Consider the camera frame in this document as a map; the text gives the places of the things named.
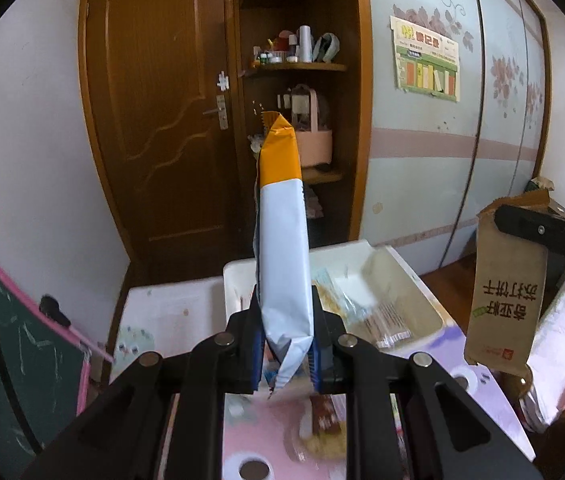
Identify red toy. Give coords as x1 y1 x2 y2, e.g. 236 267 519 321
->
268 34 293 56

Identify white pillow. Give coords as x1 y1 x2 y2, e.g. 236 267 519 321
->
525 265 565 431

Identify pink basket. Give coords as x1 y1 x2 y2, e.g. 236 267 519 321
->
290 85 333 167

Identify green chalkboard pink frame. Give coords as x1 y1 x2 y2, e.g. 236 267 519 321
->
0 215 113 480

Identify orange white snack packet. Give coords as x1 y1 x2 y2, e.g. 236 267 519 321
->
253 110 313 401

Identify yellow cake packet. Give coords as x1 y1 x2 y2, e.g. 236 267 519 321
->
295 395 348 461

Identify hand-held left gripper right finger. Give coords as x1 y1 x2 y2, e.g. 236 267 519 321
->
310 285 543 480

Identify wooden door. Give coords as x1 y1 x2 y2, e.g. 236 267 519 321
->
78 0 243 266

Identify white plastic bin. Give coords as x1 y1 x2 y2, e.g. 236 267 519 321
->
222 239 458 361

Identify cartoon printed tablecloth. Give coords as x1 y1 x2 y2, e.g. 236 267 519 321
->
110 285 536 480

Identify wooden bedpost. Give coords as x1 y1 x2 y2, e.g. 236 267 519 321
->
537 407 565 480

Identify wooden corner shelf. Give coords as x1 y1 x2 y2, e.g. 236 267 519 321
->
232 0 373 251

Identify wall poster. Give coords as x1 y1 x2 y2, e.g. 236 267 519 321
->
389 16 461 103

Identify clear snack packets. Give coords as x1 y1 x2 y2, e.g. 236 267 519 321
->
313 260 403 331

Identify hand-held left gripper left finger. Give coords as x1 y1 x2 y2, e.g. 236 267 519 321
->
20 285 263 480

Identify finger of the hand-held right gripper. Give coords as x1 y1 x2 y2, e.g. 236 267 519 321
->
493 204 565 277

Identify brown cracker packet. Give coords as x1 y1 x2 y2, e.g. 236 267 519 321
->
464 205 548 373

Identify metal door handle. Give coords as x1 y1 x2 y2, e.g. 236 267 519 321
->
202 94 228 131

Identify black chalkboard knob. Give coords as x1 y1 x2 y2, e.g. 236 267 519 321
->
40 296 72 328

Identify floral wardrobe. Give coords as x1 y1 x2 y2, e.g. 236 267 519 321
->
357 0 563 271

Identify cardboard box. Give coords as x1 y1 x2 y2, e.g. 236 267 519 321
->
483 187 565 226

